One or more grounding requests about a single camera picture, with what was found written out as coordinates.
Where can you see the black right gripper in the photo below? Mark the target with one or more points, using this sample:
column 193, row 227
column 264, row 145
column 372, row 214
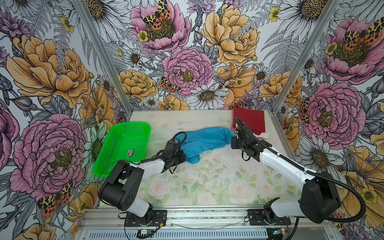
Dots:
column 233, row 145

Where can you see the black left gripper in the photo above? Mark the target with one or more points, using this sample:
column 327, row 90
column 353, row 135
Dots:
column 182, row 157

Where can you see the blue t-shirt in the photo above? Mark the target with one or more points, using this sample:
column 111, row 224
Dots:
column 203, row 140

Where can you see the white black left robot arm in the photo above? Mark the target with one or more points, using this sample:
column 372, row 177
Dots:
column 120, row 189

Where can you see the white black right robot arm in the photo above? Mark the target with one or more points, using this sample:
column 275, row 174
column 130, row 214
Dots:
column 319, row 196

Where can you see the white folded t-shirt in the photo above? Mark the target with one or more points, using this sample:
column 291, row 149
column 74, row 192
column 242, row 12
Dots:
column 263, row 136

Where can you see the dark red folded t-shirt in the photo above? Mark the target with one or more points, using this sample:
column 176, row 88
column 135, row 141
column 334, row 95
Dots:
column 253, row 118

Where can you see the green plastic basket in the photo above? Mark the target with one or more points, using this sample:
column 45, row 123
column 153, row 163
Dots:
column 125, row 141

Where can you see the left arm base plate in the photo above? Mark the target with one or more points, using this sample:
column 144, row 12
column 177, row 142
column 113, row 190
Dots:
column 153, row 219

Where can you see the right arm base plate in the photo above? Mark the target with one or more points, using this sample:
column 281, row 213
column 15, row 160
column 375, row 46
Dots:
column 263, row 217

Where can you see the aluminium front base frame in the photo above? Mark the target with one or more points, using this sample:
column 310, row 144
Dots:
column 202, row 223

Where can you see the aluminium right corner post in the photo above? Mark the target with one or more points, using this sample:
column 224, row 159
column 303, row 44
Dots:
column 305, row 53

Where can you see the aluminium corner post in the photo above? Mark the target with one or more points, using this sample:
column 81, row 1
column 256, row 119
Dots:
column 305, row 53
column 93, row 33

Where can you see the aluminium left corner post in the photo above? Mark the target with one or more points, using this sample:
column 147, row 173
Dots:
column 93, row 33

